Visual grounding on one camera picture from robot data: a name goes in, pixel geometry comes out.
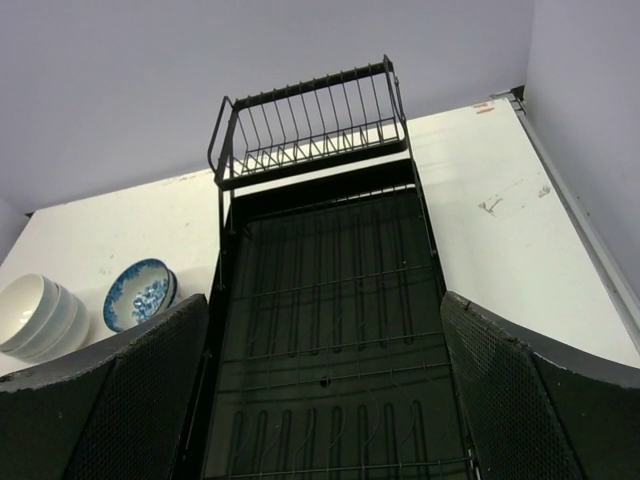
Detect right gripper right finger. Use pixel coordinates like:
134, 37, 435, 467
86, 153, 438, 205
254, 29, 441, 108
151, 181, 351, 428
440, 291, 639, 479

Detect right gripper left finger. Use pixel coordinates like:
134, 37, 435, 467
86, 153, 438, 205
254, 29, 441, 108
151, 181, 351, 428
1, 294, 208, 479

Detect white bowl blue flowers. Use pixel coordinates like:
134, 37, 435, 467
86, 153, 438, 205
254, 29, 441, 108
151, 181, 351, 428
102, 258, 170, 333

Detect red patterned blue bowl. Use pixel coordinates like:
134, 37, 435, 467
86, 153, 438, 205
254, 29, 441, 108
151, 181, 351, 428
162, 270, 178, 309

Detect black drain tray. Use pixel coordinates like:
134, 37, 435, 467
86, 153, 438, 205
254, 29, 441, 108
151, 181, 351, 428
173, 159, 474, 479

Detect black wire dish rack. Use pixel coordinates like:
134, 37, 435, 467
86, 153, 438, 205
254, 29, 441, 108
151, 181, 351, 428
207, 57, 409, 191

